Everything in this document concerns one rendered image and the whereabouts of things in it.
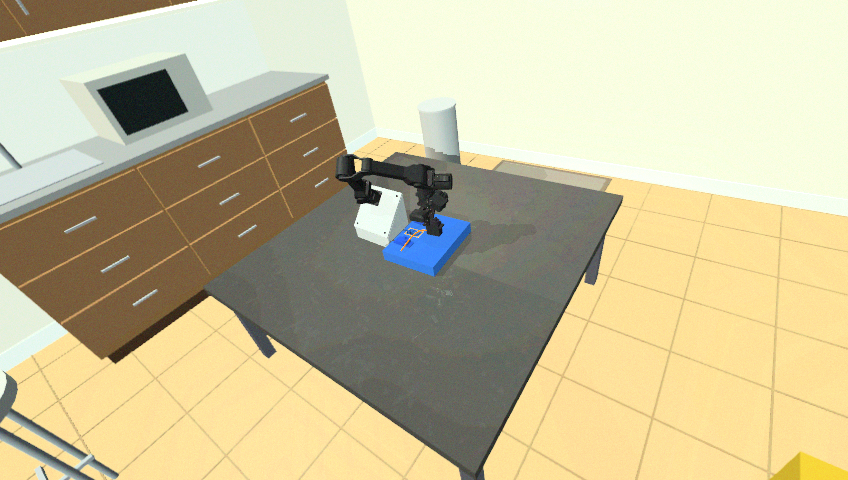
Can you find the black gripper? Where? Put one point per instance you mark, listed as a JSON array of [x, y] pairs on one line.
[[424, 214]]

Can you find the blue flat deck plate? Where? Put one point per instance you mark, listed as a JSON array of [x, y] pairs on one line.
[[427, 253]]

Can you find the black micro servo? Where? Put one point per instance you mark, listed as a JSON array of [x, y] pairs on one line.
[[434, 229]]

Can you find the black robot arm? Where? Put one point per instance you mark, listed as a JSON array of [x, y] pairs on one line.
[[413, 175]]

